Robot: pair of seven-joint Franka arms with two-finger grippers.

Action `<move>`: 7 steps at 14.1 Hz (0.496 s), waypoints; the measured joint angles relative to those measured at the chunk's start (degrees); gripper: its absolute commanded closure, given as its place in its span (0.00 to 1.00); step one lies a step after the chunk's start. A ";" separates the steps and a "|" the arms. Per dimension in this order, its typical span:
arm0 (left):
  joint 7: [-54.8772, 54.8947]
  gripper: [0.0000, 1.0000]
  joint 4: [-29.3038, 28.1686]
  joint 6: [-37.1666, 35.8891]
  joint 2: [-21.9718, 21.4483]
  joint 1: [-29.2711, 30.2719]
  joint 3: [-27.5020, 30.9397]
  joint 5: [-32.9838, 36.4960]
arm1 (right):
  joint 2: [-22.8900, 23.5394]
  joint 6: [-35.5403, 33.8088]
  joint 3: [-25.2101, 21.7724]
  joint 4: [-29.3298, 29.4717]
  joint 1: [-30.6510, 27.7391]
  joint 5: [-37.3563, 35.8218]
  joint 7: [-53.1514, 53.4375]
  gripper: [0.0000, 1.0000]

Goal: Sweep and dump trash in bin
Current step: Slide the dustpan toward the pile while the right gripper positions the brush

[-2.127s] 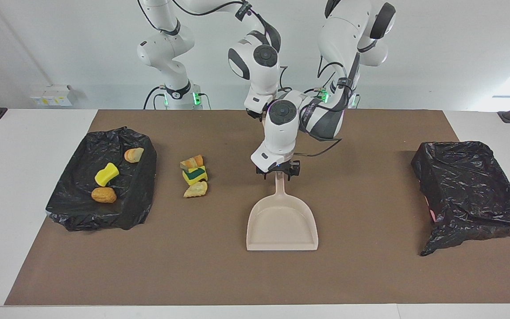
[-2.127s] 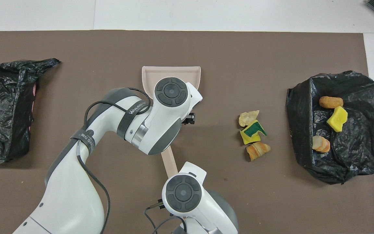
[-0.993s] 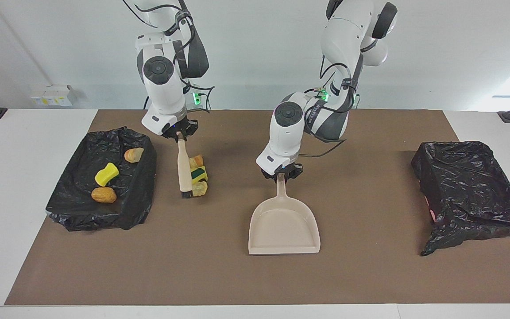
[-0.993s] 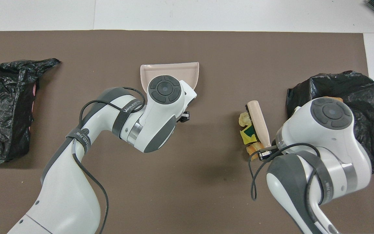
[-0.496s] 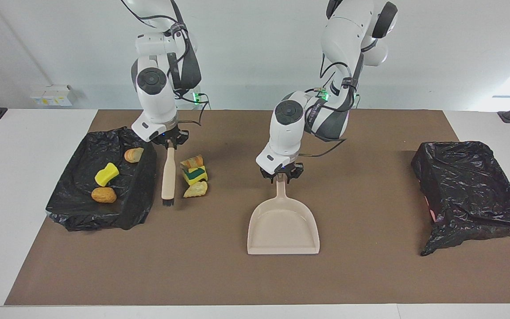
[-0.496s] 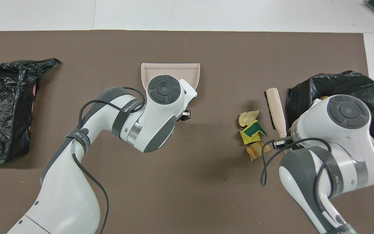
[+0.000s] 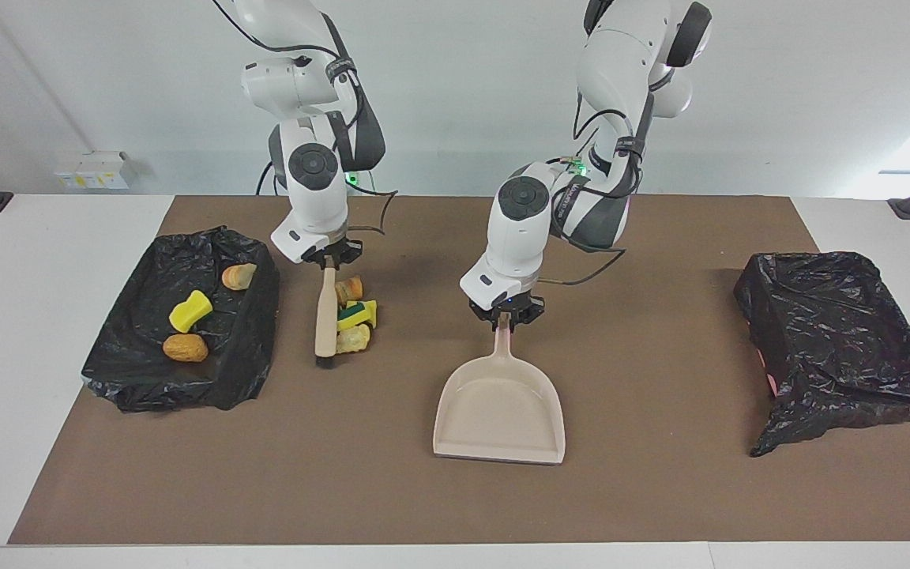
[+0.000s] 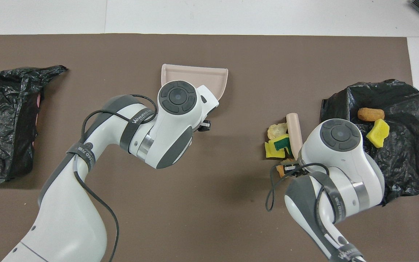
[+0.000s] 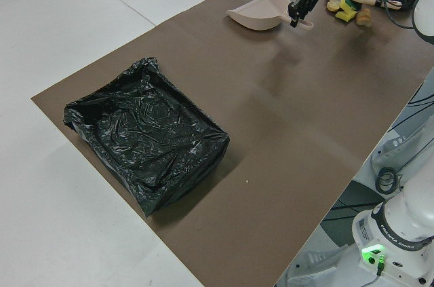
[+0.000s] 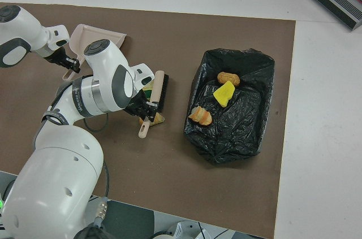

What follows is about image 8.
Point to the pale yellow chip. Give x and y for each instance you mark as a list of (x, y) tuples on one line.
[(276, 131)]

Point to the pink bin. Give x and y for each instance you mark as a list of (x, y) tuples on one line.
[(39, 100)]

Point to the black bag lined bin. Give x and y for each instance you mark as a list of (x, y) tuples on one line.
[(406, 171)]

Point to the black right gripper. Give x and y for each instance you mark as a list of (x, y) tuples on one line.
[(290, 167)]

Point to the brown table mat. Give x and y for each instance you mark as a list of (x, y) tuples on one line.
[(209, 225)]

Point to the brown toy potato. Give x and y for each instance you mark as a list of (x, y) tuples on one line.
[(370, 114)]

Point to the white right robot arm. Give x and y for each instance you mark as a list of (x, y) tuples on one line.
[(340, 160)]

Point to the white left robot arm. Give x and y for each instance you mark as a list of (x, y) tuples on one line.
[(173, 120)]

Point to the yellow and green sponge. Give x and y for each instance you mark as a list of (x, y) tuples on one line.
[(273, 151)]

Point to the beige plastic dustpan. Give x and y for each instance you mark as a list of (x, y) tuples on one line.
[(195, 74)]

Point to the beige brush black bristles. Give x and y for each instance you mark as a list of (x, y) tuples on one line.
[(294, 134)]

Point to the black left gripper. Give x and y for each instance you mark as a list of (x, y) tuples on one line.
[(205, 126)]

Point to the orange striped toy croissant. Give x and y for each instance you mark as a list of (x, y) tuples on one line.
[(280, 171)]

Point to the plain yellow sponge piece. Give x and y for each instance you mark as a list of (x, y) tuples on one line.
[(377, 134)]

